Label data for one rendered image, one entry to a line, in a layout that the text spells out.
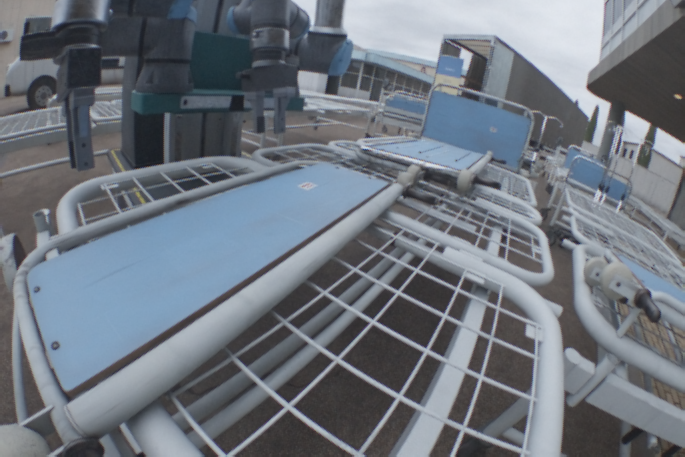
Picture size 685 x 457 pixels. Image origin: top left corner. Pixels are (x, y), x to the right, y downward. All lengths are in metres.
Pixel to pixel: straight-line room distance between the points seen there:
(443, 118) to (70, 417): 2.02
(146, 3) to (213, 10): 0.66
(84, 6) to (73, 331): 0.37
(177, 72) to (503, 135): 1.75
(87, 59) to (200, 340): 0.33
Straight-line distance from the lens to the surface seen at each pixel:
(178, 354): 0.25
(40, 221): 0.65
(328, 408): 0.82
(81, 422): 0.24
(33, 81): 7.20
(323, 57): 1.04
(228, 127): 1.22
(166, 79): 0.86
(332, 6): 1.05
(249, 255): 0.34
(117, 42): 0.89
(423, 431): 0.33
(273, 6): 0.66
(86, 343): 0.28
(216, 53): 1.11
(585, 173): 3.16
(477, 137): 1.93
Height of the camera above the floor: 0.73
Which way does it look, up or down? 22 degrees down
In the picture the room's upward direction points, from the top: 12 degrees clockwise
